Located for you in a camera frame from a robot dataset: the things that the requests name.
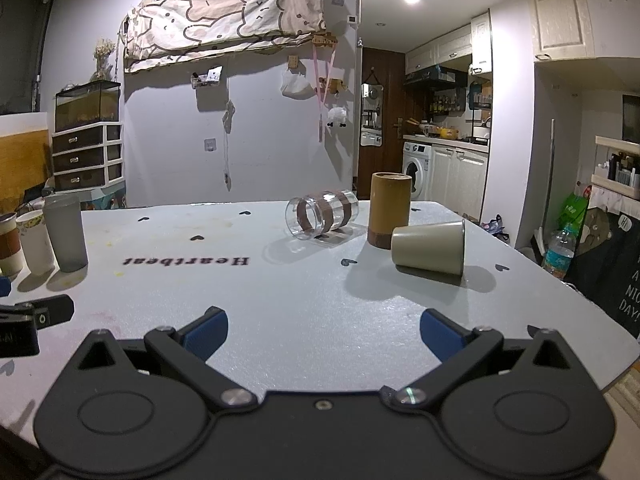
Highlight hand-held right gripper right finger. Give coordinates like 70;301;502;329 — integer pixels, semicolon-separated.
380;308;581;409

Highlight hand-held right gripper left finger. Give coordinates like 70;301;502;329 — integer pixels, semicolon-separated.
65;306;259;409

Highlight olive green cup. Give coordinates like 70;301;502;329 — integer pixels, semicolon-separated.
390;219;467;277

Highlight clear glass cup brown bands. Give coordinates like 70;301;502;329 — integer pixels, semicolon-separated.
285;189;360;241

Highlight white cup brown sleeve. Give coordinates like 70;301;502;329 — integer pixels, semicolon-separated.
0;213;26;277

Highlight white paper cup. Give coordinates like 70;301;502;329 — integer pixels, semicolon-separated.
15;210;55;276

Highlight grey frosted cup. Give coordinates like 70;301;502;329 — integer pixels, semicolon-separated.
43;195;89;273

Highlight bamboo cup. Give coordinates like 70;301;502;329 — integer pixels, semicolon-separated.
367;171;413;250

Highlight colourful bag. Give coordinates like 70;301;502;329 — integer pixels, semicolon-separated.
479;214;508;239

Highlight wooden board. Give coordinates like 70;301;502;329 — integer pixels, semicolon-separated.
0;111;52;216

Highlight plastic water bottle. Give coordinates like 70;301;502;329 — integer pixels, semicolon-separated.
542;224;577;281

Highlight white drawer unit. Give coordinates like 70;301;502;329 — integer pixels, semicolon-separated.
51;122;125;194

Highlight white lower kitchen cabinets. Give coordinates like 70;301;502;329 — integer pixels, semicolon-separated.
430;144;490;222

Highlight white kitchen cabinets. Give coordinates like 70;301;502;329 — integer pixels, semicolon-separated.
430;144;490;222
404;10;494;77

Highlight white washing machine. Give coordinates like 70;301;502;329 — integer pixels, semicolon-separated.
402;140;434;202

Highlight green plastic bag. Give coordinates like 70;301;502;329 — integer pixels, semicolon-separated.
557;191;591;234

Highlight black printed cloth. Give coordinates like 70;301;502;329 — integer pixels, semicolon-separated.
564;195;640;339

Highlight white pole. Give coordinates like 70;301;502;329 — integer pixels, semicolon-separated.
547;119;557;243

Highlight glass fish tank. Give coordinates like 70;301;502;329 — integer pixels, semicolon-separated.
54;80;123;134

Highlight hanging mirror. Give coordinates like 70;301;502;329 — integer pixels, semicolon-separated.
360;81;385;149

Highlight dark curtain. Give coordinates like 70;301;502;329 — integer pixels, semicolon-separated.
0;0;60;117

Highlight brown wooden door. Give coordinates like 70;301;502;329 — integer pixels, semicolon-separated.
357;47;407;192

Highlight white shelf with bottles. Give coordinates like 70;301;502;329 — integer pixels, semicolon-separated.
591;135;640;192

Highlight dried flower bouquet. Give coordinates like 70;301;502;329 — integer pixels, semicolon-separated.
92;37;117;81

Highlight black range hood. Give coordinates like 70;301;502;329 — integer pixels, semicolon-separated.
403;65;469;87

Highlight pink ribbon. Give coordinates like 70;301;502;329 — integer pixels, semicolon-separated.
312;42;334;144

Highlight white hanging bag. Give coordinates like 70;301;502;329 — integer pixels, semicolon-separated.
279;66;312;99

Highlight white upper kitchen cabinets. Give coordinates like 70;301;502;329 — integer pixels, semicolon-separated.
404;10;494;77

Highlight dark screen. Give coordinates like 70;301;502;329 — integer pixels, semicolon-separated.
621;94;640;144

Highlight printed blanket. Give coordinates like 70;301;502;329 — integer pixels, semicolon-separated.
121;0;329;74

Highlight hanging cord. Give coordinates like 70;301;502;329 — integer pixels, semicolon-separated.
221;99;237;192

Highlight white wall cabinet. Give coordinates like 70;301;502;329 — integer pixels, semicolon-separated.
527;0;597;64

